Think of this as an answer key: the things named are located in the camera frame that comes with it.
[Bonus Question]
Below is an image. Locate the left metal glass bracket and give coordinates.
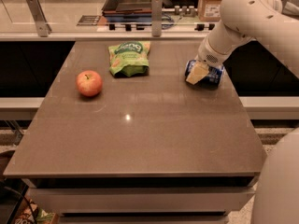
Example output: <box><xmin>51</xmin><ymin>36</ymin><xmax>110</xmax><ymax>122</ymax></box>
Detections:
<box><xmin>26</xmin><ymin>0</ymin><xmax>51</xmax><ymax>37</ymax></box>

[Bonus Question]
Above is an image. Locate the white table drawer base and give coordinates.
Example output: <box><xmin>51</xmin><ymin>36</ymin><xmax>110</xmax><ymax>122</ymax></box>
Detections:
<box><xmin>26</xmin><ymin>181</ymin><xmax>255</xmax><ymax>224</ymax></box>

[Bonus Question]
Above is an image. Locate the brown cardboard box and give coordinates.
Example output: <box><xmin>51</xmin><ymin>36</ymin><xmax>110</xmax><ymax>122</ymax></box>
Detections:
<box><xmin>197</xmin><ymin>0</ymin><xmax>221</xmax><ymax>21</ymax></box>

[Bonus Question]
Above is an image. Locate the blue pepsi can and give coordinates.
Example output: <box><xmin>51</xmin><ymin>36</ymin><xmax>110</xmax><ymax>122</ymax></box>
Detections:
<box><xmin>185</xmin><ymin>60</ymin><xmax>223</xmax><ymax>86</ymax></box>

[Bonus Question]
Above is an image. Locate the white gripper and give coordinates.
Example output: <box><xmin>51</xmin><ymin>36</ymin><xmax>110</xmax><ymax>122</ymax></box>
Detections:
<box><xmin>186</xmin><ymin>35</ymin><xmax>232</xmax><ymax>85</ymax></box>

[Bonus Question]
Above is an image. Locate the middle metal glass bracket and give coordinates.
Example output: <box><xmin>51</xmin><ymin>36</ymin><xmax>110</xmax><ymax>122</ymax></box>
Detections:
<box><xmin>151</xmin><ymin>0</ymin><xmax>163</xmax><ymax>37</ymax></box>

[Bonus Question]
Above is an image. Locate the black cable on floor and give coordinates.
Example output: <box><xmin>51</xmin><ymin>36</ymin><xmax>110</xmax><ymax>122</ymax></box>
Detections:
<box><xmin>0</xmin><ymin>184</ymin><xmax>39</xmax><ymax>224</ymax></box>

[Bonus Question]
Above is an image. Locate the red apple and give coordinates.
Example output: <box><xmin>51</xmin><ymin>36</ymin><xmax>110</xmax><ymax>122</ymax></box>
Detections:
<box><xmin>76</xmin><ymin>70</ymin><xmax>103</xmax><ymax>97</ymax></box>

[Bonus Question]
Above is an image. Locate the orange framed dark tray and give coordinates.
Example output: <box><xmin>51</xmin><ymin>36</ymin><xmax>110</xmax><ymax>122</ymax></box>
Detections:
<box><xmin>102</xmin><ymin>0</ymin><xmax>151</xmax><ymax>15</ymax></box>

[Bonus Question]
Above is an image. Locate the snack box on floor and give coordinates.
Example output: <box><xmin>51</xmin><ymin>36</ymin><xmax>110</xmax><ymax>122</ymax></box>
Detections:
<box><xmin>11</xmin><ymin>199</ymin><xmax>59</xmax><ymax>224</ymax></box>

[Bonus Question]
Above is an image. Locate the metal glass bracket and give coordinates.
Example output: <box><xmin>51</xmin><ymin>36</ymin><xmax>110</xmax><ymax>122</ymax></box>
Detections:
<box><xmin>26</xmin><ymin>0</ymin><xmax>51</xmax><ymax>37</ymax></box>
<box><xmin>151</xmin><ymin>0</ymin><xmax>163</xmax><ymax>37</ymax></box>

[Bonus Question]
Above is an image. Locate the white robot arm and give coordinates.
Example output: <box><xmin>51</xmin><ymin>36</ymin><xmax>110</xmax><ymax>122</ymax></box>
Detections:
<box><xmin>195</xmin><ymin>0</ymin><xmax>299</xmax><ymax>224</ymax></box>

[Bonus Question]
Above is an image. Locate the glass barrier panel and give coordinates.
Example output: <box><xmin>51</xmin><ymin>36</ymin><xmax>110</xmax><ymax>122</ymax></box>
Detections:
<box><xmin>0</xmin><ymin>0</ymin><xmax>219</xmax><ymax>35</ymax></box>

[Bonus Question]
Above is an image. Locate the green chip bag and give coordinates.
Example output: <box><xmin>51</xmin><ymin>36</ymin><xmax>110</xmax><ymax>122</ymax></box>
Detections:
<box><xmin>108</xmin><ymin>41</ymin><xmax>150</xmax><ymax>77</ymax></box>

